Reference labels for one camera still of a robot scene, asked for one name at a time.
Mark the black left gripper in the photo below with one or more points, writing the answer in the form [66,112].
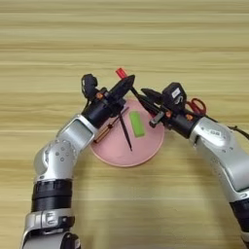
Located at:
[100,112]

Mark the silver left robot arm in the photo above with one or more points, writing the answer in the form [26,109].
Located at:
[58,155]

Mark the green rectangular eraser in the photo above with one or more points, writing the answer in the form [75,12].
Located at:
[137,124]

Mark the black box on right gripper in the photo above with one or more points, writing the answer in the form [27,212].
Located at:
[175,93]

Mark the red marker pen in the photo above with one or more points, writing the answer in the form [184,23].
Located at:
[121,73]

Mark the black pen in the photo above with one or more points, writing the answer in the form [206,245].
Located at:
[127,136]

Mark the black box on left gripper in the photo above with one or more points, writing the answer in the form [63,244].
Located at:
[89,83]

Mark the pink round plate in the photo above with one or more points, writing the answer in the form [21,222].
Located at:
[142,152]

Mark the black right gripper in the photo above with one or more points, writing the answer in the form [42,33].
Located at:
[176,121]

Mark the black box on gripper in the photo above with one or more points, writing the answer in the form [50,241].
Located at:
[89,83]
[175,93]

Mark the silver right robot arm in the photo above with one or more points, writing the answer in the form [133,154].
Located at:
[223,152]

